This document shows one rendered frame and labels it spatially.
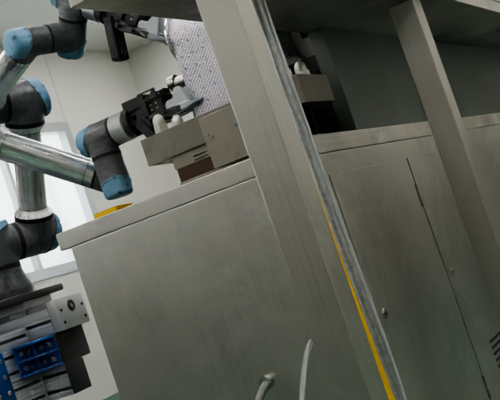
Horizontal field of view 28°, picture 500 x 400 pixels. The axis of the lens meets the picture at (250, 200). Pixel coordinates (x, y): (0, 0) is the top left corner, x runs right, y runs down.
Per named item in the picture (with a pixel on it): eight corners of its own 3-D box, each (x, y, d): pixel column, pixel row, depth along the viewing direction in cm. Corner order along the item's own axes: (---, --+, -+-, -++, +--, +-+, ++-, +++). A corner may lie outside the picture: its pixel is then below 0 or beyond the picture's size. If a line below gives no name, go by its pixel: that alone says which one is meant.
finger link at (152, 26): (168, 21, 237) (139, 9, 241) (162, 44, 238) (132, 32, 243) (175, 21, 240) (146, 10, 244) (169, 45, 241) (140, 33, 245)
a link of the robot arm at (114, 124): (113, 144, 240) (132, 143, 247) (128, 138, 238) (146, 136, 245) (103, 115, 241) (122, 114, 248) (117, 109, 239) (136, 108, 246)
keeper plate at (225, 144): (219, 167, 209) (202, 118, 210) (259, 152, 205) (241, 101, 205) (213, 168, 207) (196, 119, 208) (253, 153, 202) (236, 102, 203)
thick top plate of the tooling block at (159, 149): (186, 161, 231) (177, 136, 232) (335, 100, 213) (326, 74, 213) (148, 166, 217) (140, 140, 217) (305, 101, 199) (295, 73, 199)
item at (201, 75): (203, 133, 233) (178, 59, 234) (288, 98, 222) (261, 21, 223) (201, 133, 233) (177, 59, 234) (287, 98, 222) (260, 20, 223)
